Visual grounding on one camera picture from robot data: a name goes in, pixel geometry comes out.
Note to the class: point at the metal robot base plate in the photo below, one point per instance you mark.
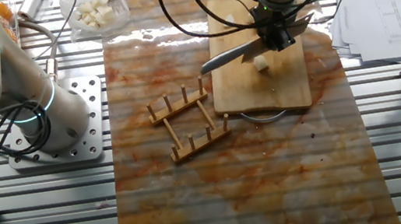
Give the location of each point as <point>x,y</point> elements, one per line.
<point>98,110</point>

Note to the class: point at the clear plastic fruit pack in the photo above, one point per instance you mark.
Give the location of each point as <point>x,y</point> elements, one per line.
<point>14,20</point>

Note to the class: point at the orange fruit with label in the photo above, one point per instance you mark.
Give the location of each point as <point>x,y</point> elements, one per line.
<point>11,33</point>

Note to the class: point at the wooden knife rack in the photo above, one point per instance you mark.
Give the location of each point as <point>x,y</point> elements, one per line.
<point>180,107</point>

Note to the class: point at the wooden cutting board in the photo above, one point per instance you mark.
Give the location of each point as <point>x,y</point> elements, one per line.
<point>260,91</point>

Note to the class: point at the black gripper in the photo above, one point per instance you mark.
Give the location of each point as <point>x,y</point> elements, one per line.
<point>272,19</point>

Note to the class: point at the white plastic bag roll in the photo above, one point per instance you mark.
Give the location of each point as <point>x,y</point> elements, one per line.
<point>30,6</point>

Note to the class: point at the steel cleaver knife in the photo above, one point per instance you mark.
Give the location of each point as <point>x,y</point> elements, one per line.
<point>224,58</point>

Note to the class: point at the orange marbled table mat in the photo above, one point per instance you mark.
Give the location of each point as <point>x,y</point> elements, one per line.
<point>236,201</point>

